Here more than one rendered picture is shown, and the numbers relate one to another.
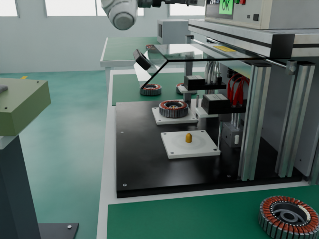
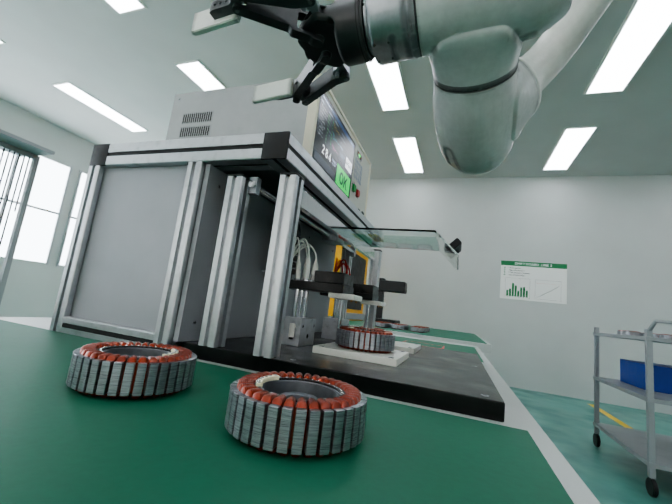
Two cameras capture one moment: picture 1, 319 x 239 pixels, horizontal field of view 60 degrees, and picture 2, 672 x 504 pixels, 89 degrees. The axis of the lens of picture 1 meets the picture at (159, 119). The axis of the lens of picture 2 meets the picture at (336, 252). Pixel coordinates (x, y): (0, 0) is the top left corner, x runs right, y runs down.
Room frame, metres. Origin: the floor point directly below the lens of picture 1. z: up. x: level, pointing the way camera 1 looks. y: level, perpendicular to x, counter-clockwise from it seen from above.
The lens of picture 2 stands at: (1.62, 0.20, 0.85)
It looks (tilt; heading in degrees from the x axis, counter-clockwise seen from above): 9 degrees up; 209
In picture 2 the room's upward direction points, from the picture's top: 7 degrees clockwise
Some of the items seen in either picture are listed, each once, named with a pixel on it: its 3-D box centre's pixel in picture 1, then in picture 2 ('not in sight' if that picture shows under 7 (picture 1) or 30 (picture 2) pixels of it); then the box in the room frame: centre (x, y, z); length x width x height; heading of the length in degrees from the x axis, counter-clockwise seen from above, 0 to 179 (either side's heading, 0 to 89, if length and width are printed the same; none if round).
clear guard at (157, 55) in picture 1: (201, 62); (398, 249); (0.70, -0.10, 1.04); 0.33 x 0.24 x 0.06; 98
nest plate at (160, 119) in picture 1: (173, 114); (363, 352); (1.00, -0.05, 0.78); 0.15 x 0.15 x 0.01; 8
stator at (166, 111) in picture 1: (173, 108); (365, 338); (1.00, -0.05, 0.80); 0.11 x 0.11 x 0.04
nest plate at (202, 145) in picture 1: (188, 142); (387, 344); (0.76, -0.09, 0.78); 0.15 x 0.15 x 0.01; 8
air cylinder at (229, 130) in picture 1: (234, 133); (335, 328); (0.78, -0.23, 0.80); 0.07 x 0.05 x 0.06; 8
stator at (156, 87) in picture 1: (150, 89); (297, 407); (1.37, 0.05, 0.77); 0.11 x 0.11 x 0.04
